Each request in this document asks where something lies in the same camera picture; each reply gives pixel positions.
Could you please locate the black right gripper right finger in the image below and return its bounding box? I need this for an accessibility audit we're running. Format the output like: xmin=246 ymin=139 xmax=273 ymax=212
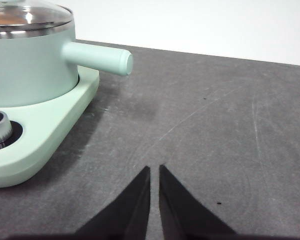
xmin=159 ymin=164 xmax=238 ymax=240

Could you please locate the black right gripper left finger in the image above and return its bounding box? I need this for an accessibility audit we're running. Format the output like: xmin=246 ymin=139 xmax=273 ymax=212
xmin=74 ymin=165 xmax=151 ymax=240

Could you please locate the glass pot lid green knob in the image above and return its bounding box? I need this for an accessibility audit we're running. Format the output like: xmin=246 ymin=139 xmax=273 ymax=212
xmin=0 ymin=0 xmax=74 ymax=33

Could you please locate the mint green breakfast maker base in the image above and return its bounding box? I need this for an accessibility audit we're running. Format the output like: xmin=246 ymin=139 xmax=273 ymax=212
xmin=0 ymin=68 xmax=100 ymax=189

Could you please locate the mint green handled pot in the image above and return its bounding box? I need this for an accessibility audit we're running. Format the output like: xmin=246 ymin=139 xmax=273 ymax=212
xmin=0 ymin=14 xmax=134 ymax=107

